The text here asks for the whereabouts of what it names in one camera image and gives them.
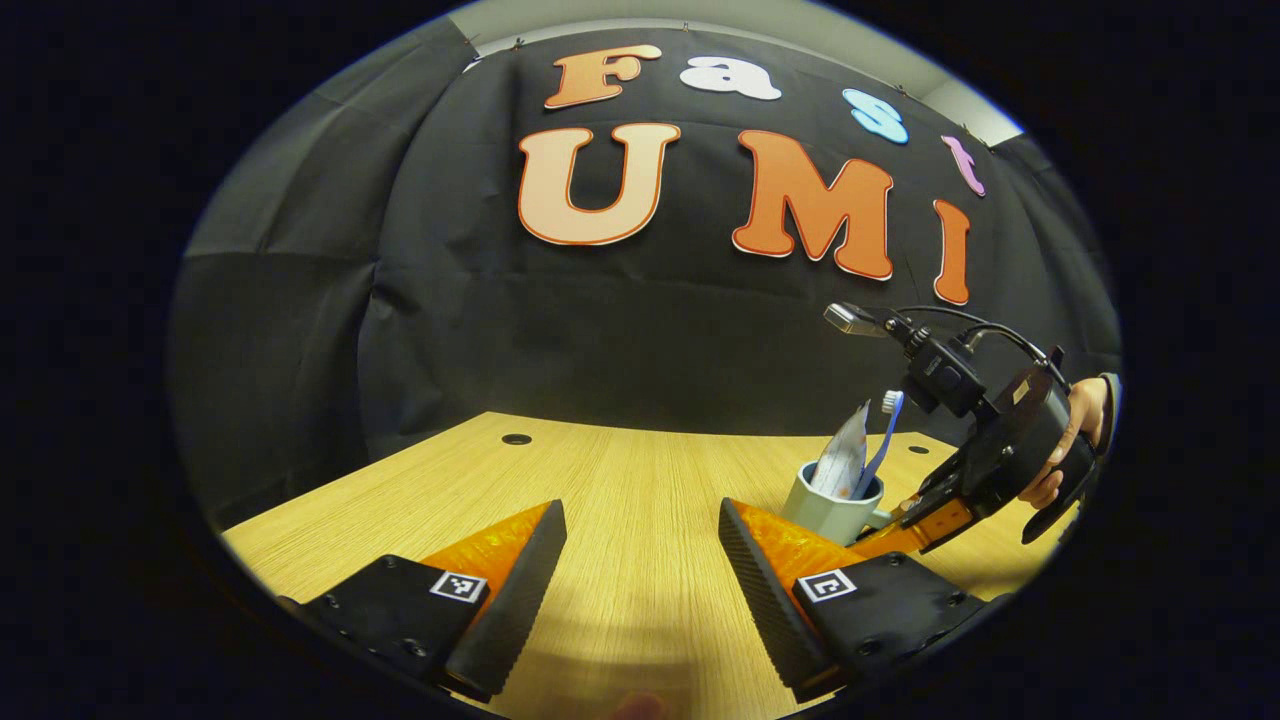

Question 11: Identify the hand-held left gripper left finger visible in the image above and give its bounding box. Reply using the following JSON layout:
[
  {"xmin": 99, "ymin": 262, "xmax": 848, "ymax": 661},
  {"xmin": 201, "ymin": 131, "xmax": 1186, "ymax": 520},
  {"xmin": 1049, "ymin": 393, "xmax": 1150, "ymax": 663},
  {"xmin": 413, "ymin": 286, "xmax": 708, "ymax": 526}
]
[{"xmin": 298, "ymin": 500, "xmax": 568, "ymax": 704}]

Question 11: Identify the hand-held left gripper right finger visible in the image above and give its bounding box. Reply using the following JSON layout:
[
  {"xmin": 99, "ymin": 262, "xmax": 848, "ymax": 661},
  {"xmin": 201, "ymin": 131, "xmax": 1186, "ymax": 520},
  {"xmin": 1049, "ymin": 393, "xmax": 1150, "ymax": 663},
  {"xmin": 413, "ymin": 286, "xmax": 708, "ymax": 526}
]
[{"xmin": 718, "ymin": 497, "xmax": 991, "ymax": 704}]

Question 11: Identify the light blue cup wooden handle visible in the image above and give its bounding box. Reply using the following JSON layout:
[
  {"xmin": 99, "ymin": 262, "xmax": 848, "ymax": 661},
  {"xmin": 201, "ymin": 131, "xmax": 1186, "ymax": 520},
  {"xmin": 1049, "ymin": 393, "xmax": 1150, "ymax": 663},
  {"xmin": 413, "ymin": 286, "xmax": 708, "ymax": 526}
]
[{"xmin": 782, "ymin": 460, "xmax": 894, "ymax": 548}]

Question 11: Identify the white toothbrush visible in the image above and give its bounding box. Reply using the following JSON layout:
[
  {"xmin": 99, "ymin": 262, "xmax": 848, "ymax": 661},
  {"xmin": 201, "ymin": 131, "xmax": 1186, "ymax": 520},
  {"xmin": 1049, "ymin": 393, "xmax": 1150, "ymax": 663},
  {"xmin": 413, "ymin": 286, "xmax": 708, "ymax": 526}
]
[{"xmin": 850, "ymin": 390, "xmax": 906, "ymax": 501}]

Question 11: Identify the white toothpaste tube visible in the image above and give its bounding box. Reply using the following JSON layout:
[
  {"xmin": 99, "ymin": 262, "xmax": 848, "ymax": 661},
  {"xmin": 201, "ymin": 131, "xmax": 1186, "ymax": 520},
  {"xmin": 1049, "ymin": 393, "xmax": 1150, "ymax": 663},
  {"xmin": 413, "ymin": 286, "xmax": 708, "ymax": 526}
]
[{"xmin": 808, "ymin": 400, "xmax": 871, "ymax": 499}]

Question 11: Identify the wooden desktop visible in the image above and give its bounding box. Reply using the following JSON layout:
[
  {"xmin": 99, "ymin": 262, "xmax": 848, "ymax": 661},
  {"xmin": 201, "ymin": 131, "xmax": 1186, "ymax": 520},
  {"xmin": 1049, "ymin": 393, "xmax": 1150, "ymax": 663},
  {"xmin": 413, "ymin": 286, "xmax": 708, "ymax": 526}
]
[{"xmin": 222, "ymin": 412, "xmax": 1081, "ymax": 719}]

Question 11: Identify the black cable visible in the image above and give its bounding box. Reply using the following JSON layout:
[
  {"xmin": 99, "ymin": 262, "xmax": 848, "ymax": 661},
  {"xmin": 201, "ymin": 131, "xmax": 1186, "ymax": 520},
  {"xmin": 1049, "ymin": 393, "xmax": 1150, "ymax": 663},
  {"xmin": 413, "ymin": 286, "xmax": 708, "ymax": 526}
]
[{"xmin": 890, "ymin": 304, "xmax": 1061, "ymax": 376}]

